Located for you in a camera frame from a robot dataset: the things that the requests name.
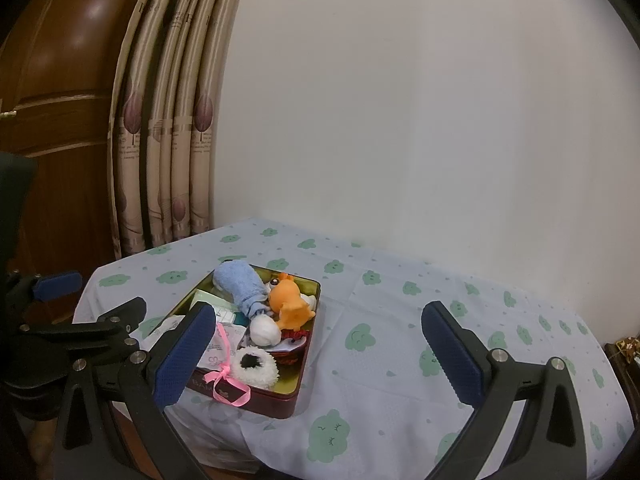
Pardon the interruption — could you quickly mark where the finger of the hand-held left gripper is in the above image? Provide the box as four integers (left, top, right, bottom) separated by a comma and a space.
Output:
19, 296, 148, 363
7, 271, 83, 311

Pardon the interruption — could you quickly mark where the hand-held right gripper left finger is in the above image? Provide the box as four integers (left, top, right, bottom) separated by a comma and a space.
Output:
52, 304, 218, 480

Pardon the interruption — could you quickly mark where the white fluffy scrunchie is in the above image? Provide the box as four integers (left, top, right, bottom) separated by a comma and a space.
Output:
234, 347, 280, 389

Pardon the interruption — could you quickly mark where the cloud print tablecloth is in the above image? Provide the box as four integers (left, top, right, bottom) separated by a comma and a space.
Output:
72, 217, 636, 480

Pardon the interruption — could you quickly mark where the orange plush bear toy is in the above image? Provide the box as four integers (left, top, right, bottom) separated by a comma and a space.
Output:
267, 272, 318, 333

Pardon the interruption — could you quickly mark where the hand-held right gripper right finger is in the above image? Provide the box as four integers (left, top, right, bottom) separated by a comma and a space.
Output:
421, 301, 588, 480

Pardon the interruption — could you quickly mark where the clear packet with pink ribbon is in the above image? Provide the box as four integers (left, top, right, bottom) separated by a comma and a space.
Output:
197, 321, 252, 407

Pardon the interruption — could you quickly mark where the red tin box gold interior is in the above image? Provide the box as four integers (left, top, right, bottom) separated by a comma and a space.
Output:
187, 262, 322, 420

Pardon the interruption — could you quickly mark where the blue towel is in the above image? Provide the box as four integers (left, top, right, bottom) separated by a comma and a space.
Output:
213, 262, 273, 318

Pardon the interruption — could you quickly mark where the red scrunchie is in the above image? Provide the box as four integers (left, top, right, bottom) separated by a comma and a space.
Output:
277, 329, 308, 351

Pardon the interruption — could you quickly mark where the brown wooden door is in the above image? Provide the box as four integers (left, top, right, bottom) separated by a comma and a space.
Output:
0, 0, 161, 326

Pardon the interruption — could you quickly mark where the pink white wipes packet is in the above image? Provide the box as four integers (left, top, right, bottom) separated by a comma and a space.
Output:
191, 288, 247, 327

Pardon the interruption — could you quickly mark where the dark cabinet with clutter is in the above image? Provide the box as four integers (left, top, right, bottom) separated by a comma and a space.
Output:
605, 335, 640, 391

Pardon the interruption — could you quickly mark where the beige patterned curtain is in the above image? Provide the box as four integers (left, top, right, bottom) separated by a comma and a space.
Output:
107, 0, 253, 258

